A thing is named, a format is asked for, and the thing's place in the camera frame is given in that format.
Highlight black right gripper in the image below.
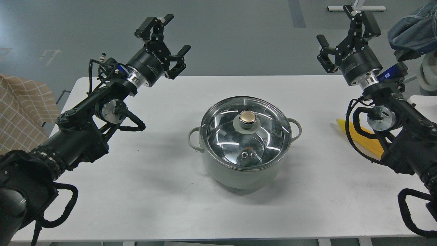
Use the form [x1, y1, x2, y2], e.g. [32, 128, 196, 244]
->
[316, 5, 382, 86]

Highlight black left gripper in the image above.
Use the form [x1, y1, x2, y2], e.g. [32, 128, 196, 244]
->
[126, 14, 192, 87]

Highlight yellow corn cob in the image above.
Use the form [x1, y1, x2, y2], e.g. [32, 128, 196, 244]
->
[336, 119, 384, 160]

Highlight glass pot lid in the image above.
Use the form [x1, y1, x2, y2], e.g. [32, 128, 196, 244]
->
[199, 96, 302, 170]

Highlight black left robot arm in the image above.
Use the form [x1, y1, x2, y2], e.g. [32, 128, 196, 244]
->
[0, 14, 191, 246]

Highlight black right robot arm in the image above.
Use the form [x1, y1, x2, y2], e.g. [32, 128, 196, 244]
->
[317, 0, 436, 238]

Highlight grey steel cooking pot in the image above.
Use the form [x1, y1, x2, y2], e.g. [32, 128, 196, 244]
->
[187, 96, 302, 190]

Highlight white stand base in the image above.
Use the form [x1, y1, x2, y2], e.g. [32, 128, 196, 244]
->
[326, 0, 386, 12]

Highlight blue denim garment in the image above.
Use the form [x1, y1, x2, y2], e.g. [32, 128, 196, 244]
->
[387, 0, 437, 62]

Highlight white round object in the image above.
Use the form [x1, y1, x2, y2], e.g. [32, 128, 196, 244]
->
[417, 51, 437, 91]

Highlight beige checkered cloth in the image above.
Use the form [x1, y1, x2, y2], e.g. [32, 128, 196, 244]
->
[0, 74, 59, 154]

